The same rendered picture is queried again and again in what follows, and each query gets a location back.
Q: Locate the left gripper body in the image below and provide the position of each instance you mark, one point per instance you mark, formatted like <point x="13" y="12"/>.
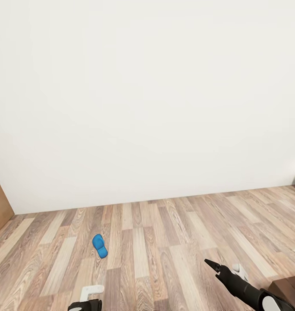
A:
<point x="91" y="305"/>

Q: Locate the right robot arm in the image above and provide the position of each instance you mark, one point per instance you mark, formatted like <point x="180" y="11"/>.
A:
<point x="236" y="281"/>

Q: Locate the sandal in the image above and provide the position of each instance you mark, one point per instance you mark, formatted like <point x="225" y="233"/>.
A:
<point x="98" y="243"/>

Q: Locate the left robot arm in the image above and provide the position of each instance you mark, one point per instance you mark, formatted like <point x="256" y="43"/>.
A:
<point x="85" y="304"/>

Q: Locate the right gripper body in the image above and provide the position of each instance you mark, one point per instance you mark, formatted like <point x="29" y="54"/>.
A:
<point x="235" y="285"/>

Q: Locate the bed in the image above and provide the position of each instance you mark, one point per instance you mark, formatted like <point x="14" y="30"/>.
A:
<point x="284" y="288"/>

